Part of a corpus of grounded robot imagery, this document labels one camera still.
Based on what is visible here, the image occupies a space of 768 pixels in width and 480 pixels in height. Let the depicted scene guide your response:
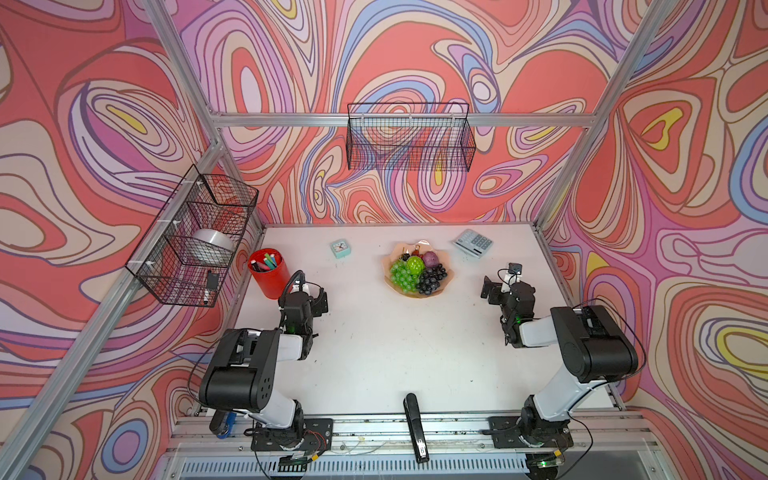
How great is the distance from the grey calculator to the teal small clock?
411 mm

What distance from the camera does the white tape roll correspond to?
2.31 feet

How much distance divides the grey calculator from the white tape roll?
766 millimetres

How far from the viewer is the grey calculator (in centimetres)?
110

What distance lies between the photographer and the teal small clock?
1.12 meters
